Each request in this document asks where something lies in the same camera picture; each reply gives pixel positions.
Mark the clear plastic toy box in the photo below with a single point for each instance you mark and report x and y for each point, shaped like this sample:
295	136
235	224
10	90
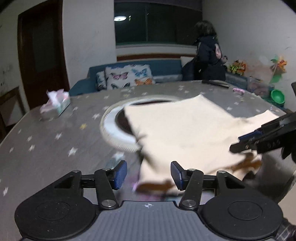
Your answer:
258	87

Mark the tissue pack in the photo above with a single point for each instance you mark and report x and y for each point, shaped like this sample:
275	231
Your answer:
58	101

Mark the dark window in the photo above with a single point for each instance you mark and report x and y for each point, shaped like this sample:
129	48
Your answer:
156	22

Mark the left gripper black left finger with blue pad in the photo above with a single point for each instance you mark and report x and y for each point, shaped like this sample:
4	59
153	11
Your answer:
111	178

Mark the pink small object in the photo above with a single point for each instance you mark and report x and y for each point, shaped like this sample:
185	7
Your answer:
239	90

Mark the large butterfly pillow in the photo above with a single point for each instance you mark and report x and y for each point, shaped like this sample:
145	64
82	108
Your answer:
128	76

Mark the dark wooden door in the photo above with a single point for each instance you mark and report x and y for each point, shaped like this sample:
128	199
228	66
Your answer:
41	52

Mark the person in dark clothes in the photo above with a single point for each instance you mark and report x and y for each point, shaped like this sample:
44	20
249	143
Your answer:
207	63

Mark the cream garment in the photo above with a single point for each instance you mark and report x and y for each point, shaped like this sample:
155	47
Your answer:
194	132

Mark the black remote bar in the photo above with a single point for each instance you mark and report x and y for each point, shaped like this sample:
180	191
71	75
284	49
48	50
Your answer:
216	83

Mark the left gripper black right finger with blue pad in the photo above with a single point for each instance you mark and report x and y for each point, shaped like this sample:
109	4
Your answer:
182	177

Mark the grey star-patterned tablecloth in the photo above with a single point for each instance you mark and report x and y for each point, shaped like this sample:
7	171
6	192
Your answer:
37	152

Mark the round induction cooktop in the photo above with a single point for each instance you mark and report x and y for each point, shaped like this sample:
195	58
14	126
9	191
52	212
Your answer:
115	128

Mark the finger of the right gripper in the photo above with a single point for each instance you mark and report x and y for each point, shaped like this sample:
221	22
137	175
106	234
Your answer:
283	122
262	143

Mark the colourful pinwheel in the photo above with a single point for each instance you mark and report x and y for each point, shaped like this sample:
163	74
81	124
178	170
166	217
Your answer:
278	69

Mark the small butterfly pillow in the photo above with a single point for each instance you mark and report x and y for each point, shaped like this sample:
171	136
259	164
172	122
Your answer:
101	81

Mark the green plastic bowl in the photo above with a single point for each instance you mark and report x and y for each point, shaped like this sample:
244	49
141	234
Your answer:
277	96

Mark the blue sofa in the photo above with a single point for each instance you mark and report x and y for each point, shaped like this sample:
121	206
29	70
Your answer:
163	70

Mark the colourful plush toys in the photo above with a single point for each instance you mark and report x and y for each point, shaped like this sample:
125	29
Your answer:
238	67

